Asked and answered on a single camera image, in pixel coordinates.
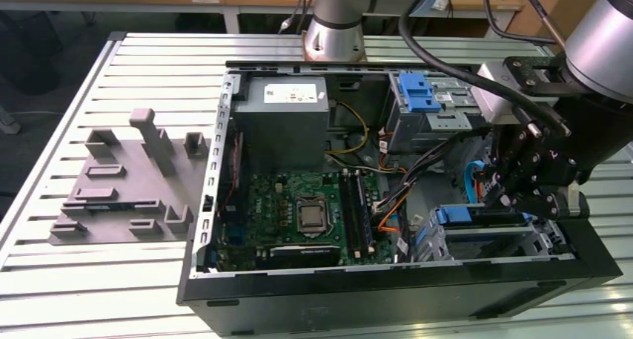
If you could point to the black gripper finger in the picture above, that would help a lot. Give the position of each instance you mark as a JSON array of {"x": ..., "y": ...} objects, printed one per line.
[
  {"x": 512, "y": 161},
  {"x": 539, "y": 205}
]

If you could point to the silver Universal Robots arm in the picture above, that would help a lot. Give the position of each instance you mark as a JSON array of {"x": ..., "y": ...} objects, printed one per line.
[{"x": 336, "y": 5}]

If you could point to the metal disk bay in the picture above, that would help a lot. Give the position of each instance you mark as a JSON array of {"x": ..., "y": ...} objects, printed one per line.
[{"x": 490, "y": 230}]

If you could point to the grey metal drive cage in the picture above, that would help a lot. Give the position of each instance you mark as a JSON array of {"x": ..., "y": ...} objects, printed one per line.
[{"x": 446, "y": 122}]

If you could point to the blue drive latch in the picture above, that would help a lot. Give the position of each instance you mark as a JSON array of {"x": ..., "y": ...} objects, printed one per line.
[{"x": 415, "y": 94}]

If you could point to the black RAM slot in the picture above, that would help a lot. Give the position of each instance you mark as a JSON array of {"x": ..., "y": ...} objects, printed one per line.
[
  {"x": 350, "y": 213},
  {"x": 366, "y": 216}
]

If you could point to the wooden cabinet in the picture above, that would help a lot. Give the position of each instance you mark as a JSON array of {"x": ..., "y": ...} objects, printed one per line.
[{"x": 559, "y": 5}]

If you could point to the CPU socket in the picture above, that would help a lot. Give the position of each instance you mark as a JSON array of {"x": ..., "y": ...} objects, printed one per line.
[{"x": 314, "y": 199}]

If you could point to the silver CPU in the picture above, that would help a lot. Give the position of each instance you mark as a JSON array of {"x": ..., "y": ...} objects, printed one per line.
[{"x": 312, "y": 218}]

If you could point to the grey power supply unit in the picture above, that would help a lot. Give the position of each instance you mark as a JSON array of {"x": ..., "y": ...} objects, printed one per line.
[{"x": 282, "y": 138}]

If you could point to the black PC case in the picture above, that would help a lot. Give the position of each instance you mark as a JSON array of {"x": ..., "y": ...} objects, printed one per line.
[{"x": 346, "y": 305}]

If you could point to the green motherboard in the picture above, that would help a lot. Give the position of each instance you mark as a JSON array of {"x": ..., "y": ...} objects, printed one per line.
[{"x": 278, "y": 190}]

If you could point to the black graphics card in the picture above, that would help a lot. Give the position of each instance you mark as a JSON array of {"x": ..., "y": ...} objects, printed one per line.
[{"x": 302, "y": 255}]

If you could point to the grey parts rack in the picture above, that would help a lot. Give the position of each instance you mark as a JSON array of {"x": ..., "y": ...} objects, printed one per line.
[{"x": 139, "y": 190}]

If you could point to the dark RAM stick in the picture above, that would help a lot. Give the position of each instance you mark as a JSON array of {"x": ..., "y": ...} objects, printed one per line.
[{"x": 111, "y": 206}]

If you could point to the black office chair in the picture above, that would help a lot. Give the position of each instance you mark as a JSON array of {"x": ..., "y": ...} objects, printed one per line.
[{"x": 30, "y": 57}]

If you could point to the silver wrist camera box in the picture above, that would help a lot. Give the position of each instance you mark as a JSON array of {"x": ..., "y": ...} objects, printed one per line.
[{"x": 502, "y": 114}]

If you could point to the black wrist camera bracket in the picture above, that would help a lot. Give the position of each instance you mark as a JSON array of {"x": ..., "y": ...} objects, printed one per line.
[{"x": 516, "y": 66}]

